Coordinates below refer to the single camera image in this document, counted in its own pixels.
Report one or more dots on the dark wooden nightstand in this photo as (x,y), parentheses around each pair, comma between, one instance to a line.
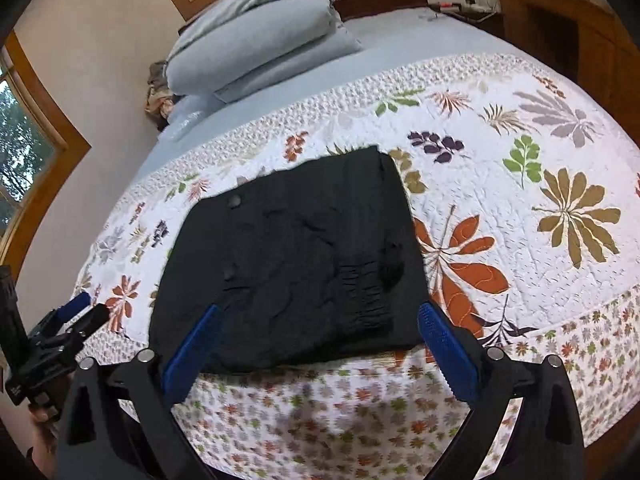
(480,20)

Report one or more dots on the light blue pillows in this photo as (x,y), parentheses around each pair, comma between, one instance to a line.
(260,35)

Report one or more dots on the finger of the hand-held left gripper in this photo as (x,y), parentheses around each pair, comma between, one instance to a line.
(90,321)
(75,305)

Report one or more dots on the brown patterned cloth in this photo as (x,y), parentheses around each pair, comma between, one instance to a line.
(159,95)

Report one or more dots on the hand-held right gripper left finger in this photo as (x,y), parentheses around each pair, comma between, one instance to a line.
(192,350)

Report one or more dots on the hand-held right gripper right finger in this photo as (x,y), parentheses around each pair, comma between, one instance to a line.
(447,355)

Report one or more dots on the floral quilted bedspread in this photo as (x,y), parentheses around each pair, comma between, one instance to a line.
(500,210)

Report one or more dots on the black pants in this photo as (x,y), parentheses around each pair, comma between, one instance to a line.
(300,260)

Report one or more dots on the person's left hand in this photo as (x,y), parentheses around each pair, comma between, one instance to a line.
(42,417)

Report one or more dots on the brown wooden cabinet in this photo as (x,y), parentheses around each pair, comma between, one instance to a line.
(550,35)

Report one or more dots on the grey bed sheet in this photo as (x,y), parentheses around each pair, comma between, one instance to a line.
(325,80)

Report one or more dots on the white power strip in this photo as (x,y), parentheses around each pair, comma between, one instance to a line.
(472,7)

